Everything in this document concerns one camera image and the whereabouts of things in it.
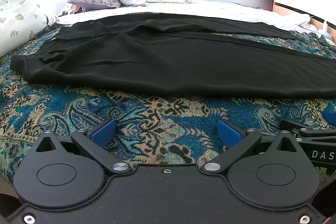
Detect blue paisley bedspread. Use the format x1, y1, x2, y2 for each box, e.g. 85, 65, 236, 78
1, 24, 335, 182

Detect white floral duvet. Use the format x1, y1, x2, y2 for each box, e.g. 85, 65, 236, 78
0, 0, 64, 58

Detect white clutter pile at bedside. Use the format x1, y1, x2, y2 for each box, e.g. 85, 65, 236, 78
299, 16, 335, 44

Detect black pants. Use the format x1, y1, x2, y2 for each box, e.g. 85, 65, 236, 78
10, 14, 335, 99

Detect white bed sheet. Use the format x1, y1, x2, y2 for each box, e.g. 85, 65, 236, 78
56, 1, 330, 46

